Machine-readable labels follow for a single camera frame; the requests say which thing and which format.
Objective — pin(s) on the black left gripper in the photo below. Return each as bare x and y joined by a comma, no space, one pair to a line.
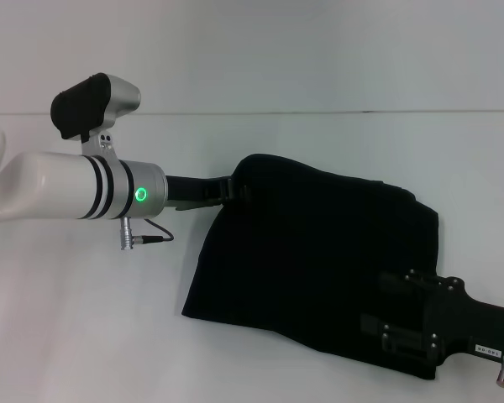
193,191

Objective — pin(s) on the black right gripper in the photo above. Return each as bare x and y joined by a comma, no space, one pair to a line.
466,323

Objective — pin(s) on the black shirt with FREE print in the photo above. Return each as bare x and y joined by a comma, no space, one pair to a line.
319,252

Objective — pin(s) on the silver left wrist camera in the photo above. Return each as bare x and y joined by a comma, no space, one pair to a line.
92,107

